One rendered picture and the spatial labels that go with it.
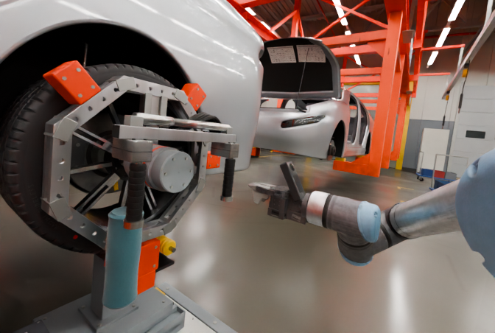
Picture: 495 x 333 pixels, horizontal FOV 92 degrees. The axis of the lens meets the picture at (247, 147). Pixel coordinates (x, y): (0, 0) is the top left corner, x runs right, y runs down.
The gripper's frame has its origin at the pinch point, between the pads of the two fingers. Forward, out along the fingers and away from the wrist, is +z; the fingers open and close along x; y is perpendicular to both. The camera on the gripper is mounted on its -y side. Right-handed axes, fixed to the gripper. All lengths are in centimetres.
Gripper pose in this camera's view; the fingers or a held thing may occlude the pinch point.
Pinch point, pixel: (252, 183)
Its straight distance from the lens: 78.4
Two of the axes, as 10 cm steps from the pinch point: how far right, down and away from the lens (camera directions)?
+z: -8.2, -1.2, 5.6
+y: -1.0, 9.9, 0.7
